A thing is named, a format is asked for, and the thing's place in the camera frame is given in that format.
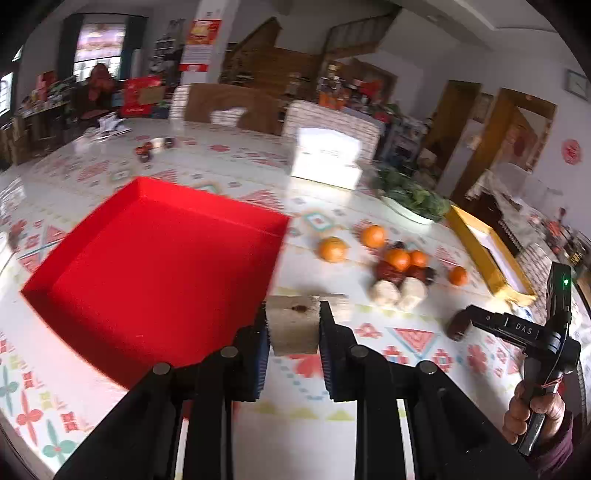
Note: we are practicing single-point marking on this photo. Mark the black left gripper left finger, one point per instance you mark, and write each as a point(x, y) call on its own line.
point(172, 410)

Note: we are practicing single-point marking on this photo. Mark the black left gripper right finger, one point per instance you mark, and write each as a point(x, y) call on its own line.
point(404, 409)

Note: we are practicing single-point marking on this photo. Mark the small dark plum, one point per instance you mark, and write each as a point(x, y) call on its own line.
point(430, 275)

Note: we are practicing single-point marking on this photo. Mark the beige rice cake block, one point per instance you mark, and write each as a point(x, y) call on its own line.
point(294, 324)
point(412, 293)
point(384, 294)

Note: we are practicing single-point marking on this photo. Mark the dark red jujube date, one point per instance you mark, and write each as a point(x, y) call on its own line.
point(384, 271)
point(459, 325)

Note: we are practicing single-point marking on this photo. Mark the person's right hand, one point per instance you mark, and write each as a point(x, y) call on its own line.
point(515, 423)

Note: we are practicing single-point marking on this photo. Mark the yellow gift box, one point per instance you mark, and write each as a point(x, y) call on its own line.
point(493, 260)

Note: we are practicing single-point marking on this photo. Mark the red shallow tray box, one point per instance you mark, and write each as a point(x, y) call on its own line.
point(158, 272)

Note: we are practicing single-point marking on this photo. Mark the plate of green vegetables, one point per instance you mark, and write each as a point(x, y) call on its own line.
point(410, 199)

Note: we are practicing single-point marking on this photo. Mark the small dark candies group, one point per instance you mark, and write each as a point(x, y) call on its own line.
point(147, 149)

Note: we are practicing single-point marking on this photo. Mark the white tissue box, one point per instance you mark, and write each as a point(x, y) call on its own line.
point(327, 156)

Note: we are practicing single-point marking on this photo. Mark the white face mask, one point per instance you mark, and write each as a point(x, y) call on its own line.
point(109, 126)

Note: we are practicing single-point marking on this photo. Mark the red gift bag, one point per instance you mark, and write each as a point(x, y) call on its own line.
point(141, 95)

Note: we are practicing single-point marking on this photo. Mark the white patterned chair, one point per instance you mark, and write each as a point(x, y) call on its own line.
point(304, 114)

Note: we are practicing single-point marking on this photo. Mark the brown padded chair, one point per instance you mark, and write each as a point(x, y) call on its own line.
point(257, 111)

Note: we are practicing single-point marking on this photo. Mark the red wall calendar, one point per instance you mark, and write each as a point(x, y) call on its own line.
point(198, 48)

